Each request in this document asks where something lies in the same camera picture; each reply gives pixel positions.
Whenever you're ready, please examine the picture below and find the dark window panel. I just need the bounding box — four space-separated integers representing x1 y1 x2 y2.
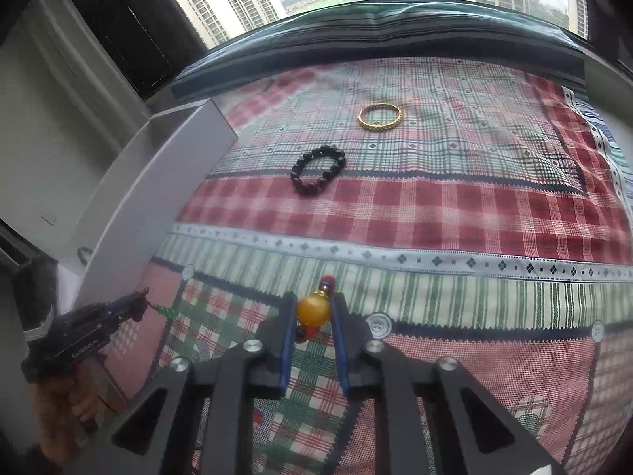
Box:
53 0 209 101

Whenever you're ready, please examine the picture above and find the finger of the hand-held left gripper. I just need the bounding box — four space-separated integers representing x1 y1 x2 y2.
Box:
106 292 150 321

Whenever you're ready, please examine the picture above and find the narrow apartment tower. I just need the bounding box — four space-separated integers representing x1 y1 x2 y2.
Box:
172 0 231 46

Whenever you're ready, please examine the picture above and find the gold bangle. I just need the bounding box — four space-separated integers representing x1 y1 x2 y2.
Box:
357 102 403 133

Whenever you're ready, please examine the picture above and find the patchwork plaid blanket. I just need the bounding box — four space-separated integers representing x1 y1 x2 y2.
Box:
99 54 633 475

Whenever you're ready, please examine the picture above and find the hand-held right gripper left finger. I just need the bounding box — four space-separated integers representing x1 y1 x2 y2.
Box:
81 291 300 475

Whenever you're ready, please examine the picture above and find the folded dark green blanket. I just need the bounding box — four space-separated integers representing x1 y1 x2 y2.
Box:
171 0 587 103

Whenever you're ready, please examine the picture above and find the grey jewelry tray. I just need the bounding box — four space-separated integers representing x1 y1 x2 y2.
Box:
54 99 239 318

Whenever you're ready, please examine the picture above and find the person's left hand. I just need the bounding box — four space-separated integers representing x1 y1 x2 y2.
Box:
28 370 103 462

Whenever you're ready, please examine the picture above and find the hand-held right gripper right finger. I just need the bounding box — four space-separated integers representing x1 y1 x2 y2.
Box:
330 291 565 475

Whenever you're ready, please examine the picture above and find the green bead string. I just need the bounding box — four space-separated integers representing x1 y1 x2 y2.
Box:
141 286 180 321

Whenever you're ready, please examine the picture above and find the black bead bracelet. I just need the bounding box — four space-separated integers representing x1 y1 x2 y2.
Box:
290 143 347 197

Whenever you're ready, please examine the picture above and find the amber and red bead string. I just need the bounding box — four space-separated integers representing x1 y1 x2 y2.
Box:
295 274 337 343

